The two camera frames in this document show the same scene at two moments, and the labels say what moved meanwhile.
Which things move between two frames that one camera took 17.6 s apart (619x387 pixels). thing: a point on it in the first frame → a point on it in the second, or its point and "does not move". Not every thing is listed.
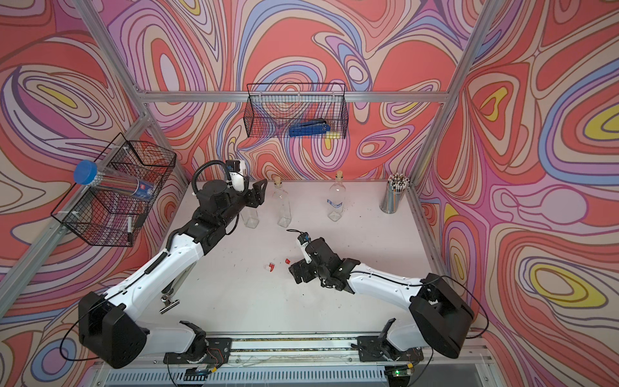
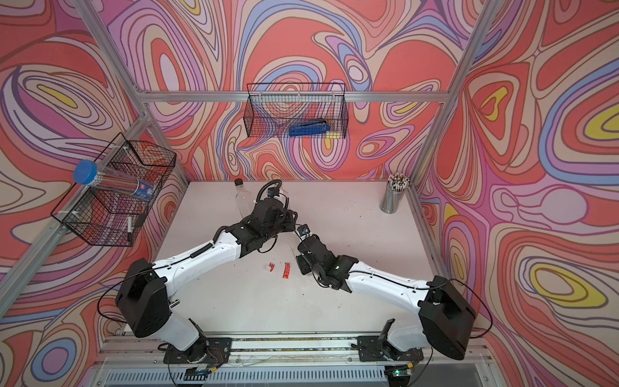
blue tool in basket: (309, 127) does not move
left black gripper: (258, 197) → (288, 218)
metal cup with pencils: (393, 193) does not move
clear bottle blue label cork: (336, 197) → (293, 241)
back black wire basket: (272, 108) does not move
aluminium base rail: (289, 353) does not move
